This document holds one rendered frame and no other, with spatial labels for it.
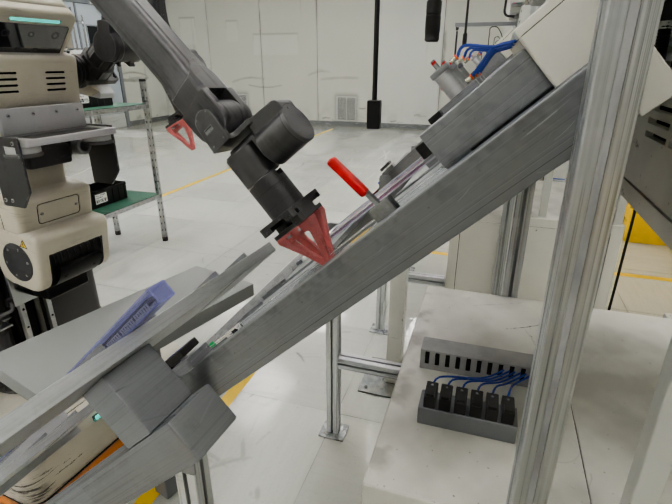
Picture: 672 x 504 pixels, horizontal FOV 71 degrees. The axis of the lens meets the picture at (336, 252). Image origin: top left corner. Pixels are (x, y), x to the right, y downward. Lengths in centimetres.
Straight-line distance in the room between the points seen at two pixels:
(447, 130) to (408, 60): 891
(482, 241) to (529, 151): 158
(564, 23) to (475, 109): 11
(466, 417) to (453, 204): 43
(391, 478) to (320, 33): 944
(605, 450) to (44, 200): 132
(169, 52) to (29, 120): 67
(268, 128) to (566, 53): 35
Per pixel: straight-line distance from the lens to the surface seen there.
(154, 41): 75
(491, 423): 85
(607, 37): 47
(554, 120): 51
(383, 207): 56
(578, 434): 93
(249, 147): 67
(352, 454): 168
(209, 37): 1098
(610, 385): 108
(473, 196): 52
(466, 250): 209
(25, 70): 137
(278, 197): 66
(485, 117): 54
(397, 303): 177
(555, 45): 52
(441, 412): 85
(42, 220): 141
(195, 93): 69
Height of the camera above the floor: 120
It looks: 22 degrees down
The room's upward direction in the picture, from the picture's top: straight up
